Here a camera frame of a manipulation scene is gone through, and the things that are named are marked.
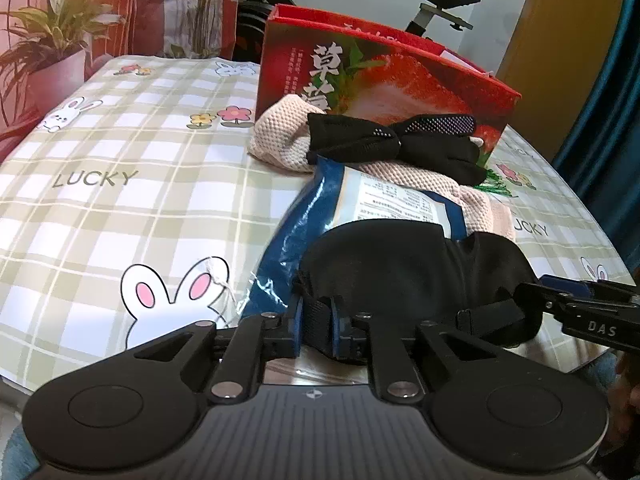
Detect blue curtain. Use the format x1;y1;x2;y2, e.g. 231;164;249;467
550;0;640;266

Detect blue plastic packet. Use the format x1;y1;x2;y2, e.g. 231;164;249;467
240;155;468;361

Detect red strawberry print box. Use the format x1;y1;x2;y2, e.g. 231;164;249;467
256;4;522;168

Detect green tasselled sachet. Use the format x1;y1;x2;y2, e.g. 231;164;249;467
482;167;516;198

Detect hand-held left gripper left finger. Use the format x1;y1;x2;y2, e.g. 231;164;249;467
120;305;306;404

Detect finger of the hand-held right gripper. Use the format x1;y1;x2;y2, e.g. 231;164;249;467
539;274;598;297
512;282;568;317

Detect pink mesh cloth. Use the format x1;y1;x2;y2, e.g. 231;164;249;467
248;94;516;241

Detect black gloves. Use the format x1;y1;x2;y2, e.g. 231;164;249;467
306;112;488;186

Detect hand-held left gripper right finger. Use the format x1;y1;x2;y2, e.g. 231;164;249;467
329;297;511;404

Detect checked bunny tablecloth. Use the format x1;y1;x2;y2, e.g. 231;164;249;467
0;54;636;381

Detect wooden door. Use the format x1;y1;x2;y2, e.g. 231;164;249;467
495;0;628;161

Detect black eye mask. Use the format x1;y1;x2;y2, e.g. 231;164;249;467
297;220;546;361

